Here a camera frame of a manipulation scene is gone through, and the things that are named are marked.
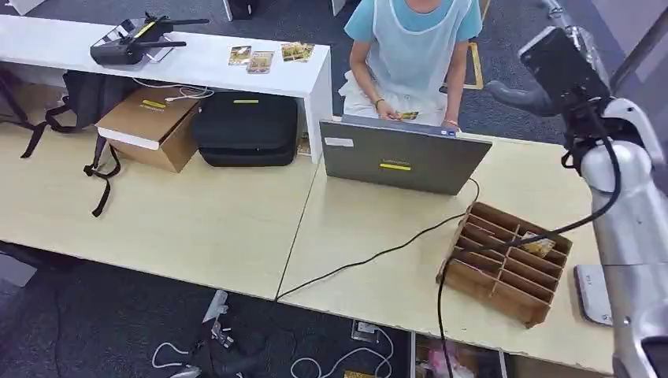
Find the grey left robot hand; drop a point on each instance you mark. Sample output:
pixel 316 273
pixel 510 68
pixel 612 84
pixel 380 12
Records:
pixel 229 352

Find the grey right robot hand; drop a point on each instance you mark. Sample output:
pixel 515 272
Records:
pixel 563 68

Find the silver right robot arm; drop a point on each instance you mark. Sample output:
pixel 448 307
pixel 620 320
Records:
pixel 631 219

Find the white power strip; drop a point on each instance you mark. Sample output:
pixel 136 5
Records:
pixel 216 305

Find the dark slanted pole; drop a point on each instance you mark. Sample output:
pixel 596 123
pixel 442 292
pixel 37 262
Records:
pixel 639 49

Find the yellow floor tape mark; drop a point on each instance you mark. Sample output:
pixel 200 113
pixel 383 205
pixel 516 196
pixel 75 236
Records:
pixel 476 68

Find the grey floor socket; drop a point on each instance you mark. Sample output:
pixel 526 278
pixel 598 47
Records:
pixel 365 331

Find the person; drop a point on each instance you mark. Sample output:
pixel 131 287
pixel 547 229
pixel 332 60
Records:
pixel 412 52

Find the person's right hand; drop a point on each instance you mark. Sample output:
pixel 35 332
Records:
pixel 389 110

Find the grey laptop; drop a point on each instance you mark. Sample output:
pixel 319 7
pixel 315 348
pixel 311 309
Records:
pixel 404 156

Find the pink plastic bag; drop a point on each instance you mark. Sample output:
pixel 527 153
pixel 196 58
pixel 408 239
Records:
pixel 443 362

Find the black zipped case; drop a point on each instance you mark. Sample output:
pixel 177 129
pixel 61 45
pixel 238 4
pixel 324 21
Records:
pixel 245 130

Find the white flat router box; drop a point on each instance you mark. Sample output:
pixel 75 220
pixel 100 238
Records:
pixel 592 294

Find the wooden slotted card box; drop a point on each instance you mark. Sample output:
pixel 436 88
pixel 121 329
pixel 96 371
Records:
pixel 480 284

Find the brown cardboard box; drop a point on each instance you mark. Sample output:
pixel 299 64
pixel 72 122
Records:
pixel 151 129

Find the long white desk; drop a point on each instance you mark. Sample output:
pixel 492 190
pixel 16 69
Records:
pixel 208 62

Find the black remote controller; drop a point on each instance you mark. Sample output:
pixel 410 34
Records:
pixel 117 50

